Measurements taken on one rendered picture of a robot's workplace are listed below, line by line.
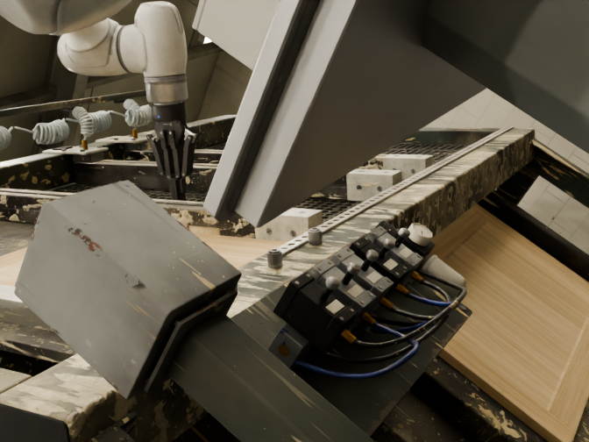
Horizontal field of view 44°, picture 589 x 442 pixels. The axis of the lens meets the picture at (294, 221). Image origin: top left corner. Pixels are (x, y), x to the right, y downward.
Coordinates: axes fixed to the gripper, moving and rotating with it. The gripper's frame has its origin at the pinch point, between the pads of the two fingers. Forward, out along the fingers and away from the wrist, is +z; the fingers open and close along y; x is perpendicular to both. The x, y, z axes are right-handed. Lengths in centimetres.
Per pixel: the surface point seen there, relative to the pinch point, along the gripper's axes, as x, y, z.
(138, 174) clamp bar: -36, 44, 5
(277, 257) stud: 32, -45, 1
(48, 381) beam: 76, -41, 2
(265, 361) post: 74, -69, -4
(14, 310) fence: 57, -11, 5
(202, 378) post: 78, -65, -4
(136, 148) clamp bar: -60, 65, 2
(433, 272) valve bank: 13, -64, 8
